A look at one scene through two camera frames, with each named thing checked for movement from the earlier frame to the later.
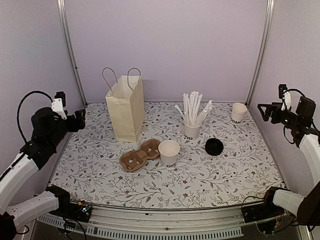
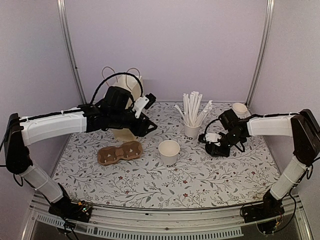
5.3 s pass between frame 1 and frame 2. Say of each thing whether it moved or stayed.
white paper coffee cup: stayed
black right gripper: moved
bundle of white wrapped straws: stayed
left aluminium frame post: stayed
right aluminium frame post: stayed
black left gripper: moved
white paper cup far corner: stayed
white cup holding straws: stayed
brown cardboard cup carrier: moved
